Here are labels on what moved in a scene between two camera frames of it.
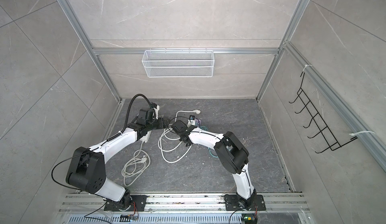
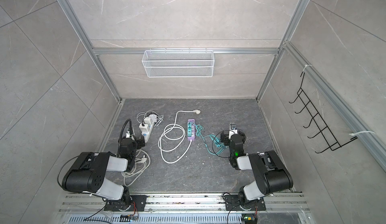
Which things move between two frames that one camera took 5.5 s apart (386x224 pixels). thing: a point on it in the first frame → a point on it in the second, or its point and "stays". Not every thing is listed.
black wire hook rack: [333, 144] stays
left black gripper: [161, 124] → [140, 143]
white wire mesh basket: [178, 64] stays
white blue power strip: [146, 137] stays
